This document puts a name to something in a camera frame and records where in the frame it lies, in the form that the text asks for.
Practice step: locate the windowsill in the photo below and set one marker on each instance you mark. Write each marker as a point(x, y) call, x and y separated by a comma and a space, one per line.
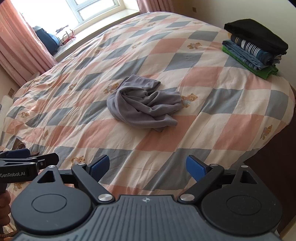
point(97, 27)

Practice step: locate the window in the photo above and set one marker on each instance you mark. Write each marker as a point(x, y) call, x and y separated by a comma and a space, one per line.
point(92, 9)

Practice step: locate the narrow pink curtain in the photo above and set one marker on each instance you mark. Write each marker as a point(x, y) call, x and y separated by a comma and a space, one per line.
point(161, 5)

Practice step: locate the person's left hand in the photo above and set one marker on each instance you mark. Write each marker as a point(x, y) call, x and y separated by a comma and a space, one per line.
point(4, 208)

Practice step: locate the checkered bear print quilt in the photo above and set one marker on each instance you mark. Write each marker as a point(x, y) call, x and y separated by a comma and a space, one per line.
point(208, 115)

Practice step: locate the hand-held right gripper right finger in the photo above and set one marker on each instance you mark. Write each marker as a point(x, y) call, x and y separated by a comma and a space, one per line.
point(196, 168)

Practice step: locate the navy striped folded garment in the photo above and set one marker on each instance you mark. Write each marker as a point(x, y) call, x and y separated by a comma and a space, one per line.
point(251, 47)

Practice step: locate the wide pink curtain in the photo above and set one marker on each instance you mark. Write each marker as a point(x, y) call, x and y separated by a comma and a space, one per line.
point(18, 46)

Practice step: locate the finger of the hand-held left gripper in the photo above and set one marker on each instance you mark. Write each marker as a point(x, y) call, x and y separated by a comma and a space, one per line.
point(47, 158)
point(16, 154)

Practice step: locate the grey garment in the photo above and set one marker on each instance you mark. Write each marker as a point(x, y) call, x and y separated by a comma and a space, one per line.
point(143, 109)

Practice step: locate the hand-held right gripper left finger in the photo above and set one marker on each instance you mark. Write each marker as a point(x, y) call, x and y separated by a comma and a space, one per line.
point(99, 169)

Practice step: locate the white pillow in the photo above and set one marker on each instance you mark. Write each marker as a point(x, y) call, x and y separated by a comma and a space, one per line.
point(5, 105)

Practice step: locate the blue folded garment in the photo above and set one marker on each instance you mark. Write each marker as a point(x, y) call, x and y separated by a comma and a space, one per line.
point(238, 54)

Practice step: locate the blue bag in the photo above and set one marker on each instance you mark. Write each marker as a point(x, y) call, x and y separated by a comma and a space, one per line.
point(46, 39)

